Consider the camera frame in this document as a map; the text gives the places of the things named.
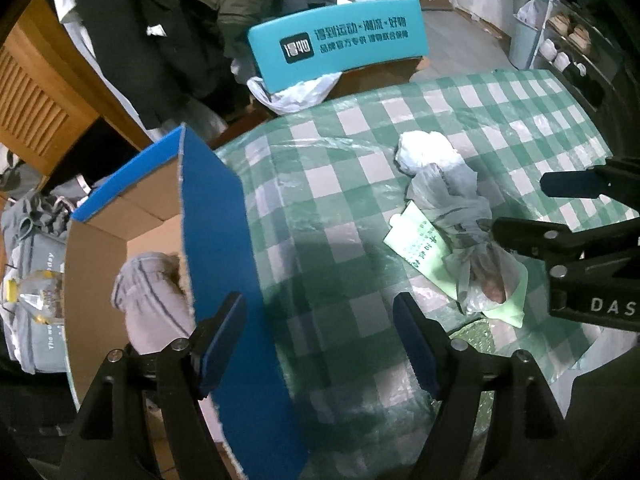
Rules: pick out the light blue trash bin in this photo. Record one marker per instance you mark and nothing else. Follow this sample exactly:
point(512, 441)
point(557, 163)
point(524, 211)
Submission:
point(525, 45)

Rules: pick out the shoe rack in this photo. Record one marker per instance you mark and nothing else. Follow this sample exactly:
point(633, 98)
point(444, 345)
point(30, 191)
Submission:
point(585, 25)

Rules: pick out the wooden louvered wardrobe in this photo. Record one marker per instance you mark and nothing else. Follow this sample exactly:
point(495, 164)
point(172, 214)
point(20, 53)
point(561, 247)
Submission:
point(35, 105)

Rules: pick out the blue cardboard box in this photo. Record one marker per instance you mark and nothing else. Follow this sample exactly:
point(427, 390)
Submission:
point(225, 240)

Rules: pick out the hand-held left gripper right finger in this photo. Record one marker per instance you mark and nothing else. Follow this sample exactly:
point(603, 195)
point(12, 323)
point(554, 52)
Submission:
point(415, 345)

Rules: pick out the white bin liner bag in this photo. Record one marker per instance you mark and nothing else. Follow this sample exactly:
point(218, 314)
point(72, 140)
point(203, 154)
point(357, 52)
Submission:
point(529, 11)

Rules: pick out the olive green jacket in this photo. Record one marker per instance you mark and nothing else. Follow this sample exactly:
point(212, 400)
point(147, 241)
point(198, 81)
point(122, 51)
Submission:
point(260, 0)

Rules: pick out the black coat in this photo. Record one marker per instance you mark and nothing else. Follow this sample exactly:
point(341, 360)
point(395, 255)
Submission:
point(150, 50)

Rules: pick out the white plastic bag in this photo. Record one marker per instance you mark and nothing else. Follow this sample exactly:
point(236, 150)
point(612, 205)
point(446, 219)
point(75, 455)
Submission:
point(450, 200)

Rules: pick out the brown cardboard box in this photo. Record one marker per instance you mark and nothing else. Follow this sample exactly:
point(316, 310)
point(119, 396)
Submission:
point(380, 77)

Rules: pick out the bubble wrap sheet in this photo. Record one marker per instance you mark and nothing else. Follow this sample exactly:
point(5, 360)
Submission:
point(475, 337)

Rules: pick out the green checkered tablecloth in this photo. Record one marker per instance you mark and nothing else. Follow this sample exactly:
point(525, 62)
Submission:
point(350, 185)

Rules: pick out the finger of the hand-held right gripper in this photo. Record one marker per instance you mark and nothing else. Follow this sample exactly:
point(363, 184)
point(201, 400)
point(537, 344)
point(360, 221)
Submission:
point(575, 182)
point(540, 237)

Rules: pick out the brown shoes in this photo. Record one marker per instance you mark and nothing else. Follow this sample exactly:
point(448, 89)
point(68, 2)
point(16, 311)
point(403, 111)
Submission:
point(572, 32)

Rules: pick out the grey hoodie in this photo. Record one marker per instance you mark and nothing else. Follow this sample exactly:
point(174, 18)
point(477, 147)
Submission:
point(45, 210)

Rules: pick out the white crumpled cloth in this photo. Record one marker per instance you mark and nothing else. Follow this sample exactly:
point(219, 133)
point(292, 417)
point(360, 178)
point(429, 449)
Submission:
point(425, 150)

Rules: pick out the grey sock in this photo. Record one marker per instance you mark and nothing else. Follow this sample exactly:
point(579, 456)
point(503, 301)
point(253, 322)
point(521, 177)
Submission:
point(150, 300)

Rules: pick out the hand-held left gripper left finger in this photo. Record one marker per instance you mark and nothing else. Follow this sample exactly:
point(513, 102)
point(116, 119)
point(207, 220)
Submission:
point(225, 345)

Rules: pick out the teal printed box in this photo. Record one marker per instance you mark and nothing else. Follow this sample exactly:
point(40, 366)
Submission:
point(340, 40)

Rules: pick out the yellow-capped plastic bottle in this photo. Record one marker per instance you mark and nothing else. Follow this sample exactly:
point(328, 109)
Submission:
point(45, 295)

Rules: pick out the grey tote bag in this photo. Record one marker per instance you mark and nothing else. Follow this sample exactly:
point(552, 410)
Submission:
point(35, 330)

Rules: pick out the white shoes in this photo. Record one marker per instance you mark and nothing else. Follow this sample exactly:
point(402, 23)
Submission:
point(557, 57)

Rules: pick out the white shopping bag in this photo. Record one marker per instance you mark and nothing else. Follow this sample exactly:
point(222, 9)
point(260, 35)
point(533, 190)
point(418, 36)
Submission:
point(295, 97)

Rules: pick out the light green paper packet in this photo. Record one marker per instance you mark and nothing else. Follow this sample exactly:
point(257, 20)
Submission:
point(415, 240)

